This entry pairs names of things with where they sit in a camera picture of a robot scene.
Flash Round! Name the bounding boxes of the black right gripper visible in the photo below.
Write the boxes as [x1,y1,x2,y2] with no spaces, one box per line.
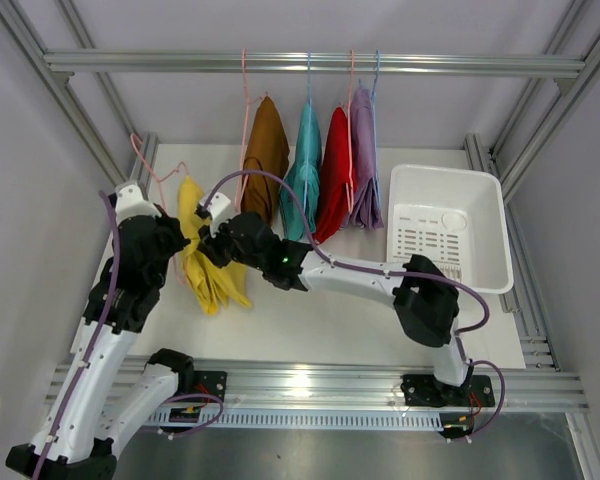
[195,214,265,273]

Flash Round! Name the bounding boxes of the aluminium right frame post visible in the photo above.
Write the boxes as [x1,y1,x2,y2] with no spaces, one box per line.
[464,1,600,204]

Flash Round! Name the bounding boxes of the red trousers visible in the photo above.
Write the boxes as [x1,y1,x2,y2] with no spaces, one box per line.
[313,107,354,244]

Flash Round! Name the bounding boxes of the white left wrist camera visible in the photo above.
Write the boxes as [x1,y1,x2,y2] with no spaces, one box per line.
[109,180,161,224]

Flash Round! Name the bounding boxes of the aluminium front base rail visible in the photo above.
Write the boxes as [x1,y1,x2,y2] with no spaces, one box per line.
[44,355,591,414]

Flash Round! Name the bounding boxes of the white plastic basket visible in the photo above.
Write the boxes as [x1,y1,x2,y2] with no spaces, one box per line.
[387,164,514,294]

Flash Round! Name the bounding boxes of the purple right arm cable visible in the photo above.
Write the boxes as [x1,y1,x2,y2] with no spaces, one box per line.
[199,169,491,334]

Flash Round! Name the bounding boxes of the pink hanger of brown trousers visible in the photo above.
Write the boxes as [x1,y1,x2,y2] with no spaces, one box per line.
[234,48,268,211]

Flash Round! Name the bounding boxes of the aluminium frame post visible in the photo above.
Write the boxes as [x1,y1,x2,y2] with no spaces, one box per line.
[0,1,159,193]
[464,1,600,204]

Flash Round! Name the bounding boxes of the pink hanger of yellow trousers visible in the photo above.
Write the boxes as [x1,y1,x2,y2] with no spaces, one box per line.
[129,132,189,286]

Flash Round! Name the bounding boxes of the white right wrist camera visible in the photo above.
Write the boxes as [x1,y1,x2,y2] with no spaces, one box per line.
[196,192,235,234]

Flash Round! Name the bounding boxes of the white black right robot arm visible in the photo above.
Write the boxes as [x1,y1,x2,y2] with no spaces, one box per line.
[196,207,484,408]

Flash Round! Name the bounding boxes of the yellow trousers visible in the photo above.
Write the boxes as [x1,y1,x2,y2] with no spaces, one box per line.
[178,175,252,315]

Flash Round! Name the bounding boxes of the grey slotted cable duct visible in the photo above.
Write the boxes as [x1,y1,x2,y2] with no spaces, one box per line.
[87,408,444,432]

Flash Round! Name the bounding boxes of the teal trousers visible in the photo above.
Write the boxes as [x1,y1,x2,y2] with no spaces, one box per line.
[279,101,322,241]

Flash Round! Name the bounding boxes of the aluminium hanging rail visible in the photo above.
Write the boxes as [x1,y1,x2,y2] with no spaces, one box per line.
[42,49,585,79]

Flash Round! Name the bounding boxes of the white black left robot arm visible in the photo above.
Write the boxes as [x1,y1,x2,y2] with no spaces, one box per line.
[6,214,196,479]

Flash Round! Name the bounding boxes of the brown trousers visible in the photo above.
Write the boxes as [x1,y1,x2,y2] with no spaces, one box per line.
[239,96,290,226]

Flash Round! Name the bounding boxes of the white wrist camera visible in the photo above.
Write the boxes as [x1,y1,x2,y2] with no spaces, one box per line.
[196,192,235,234]
[109,180,161,224]

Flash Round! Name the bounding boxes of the lilac trousers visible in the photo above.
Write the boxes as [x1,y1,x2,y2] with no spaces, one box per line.
[344,86,384,229]

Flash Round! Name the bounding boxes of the aluminium left frame post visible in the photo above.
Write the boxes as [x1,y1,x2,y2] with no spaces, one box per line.
[0,1,159,193]

